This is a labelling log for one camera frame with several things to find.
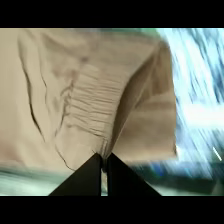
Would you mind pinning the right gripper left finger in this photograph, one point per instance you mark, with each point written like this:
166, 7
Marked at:
86, 181

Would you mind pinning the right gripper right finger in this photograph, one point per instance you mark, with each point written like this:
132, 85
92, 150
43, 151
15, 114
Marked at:
125, 181

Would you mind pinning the beige pants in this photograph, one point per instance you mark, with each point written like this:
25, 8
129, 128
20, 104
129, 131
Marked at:
86, 93

